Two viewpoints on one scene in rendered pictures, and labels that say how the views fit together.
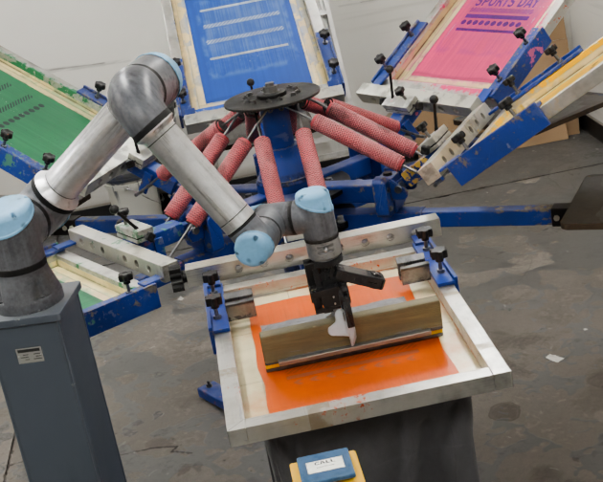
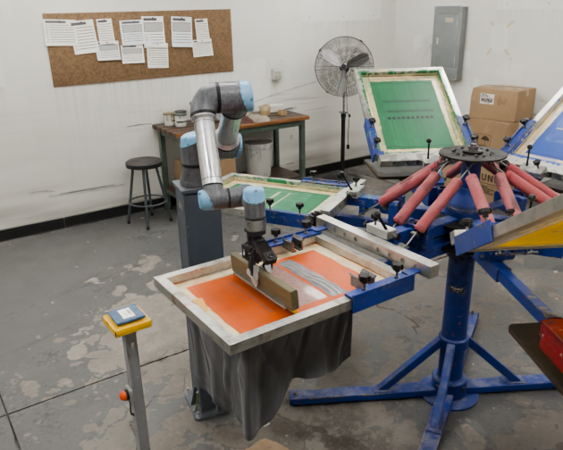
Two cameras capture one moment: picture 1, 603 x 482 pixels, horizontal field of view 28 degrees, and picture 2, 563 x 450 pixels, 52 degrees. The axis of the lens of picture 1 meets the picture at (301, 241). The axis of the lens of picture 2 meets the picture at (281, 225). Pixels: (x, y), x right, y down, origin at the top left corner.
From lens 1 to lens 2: 2.32 m
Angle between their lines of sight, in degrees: 55
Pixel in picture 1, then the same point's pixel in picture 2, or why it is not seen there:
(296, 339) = (240, 265)
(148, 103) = (196, 103)
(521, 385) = not seen: outside the picture
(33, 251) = (190, 159)
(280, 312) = (311, 260)
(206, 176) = (201, 152)
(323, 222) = (247, 207)
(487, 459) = not seen: outside the picture
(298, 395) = (211, 289)
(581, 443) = not seen: outside the picture
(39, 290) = (189, 178)
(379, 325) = (268, 285)
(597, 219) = (529, 339)
